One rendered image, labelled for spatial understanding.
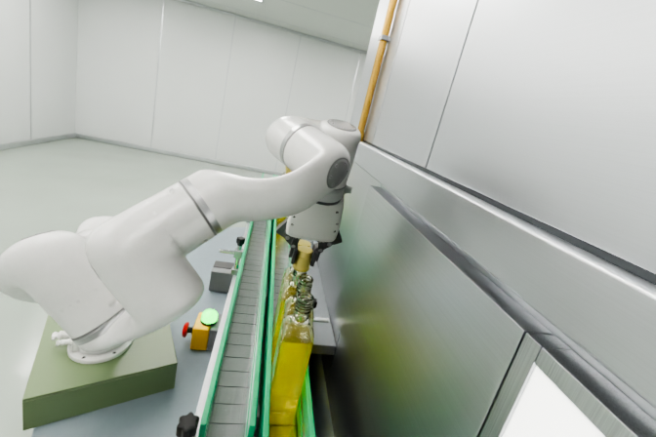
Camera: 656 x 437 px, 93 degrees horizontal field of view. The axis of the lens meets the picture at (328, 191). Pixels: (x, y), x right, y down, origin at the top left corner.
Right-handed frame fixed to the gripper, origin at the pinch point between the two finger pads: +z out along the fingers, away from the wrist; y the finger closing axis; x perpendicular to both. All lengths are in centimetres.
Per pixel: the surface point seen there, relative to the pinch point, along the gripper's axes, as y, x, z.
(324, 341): -12.0, -0.5, 29.5
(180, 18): 210, -583, 29
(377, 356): -12.4, 20.2, 1.6
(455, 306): -12.5, 27.3, -19.7
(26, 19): 364, -457, 66
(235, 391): 8.6, 15.0, 25.3
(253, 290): 8.3, -19.2, 34.7
